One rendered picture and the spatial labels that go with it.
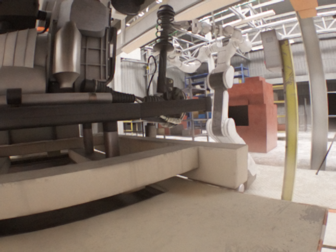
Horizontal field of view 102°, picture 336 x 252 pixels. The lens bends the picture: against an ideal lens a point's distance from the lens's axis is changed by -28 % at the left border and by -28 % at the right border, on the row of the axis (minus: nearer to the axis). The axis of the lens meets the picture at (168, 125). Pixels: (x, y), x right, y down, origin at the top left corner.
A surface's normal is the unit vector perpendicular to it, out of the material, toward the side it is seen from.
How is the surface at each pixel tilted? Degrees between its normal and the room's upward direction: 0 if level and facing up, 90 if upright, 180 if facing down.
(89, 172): 90
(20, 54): 90
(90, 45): 90
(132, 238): 0
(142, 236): 0
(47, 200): 90
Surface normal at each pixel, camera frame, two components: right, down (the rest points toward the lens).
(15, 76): 0.62, -0.29
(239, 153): 0.66, 0.00
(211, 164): -0.75, 0.08
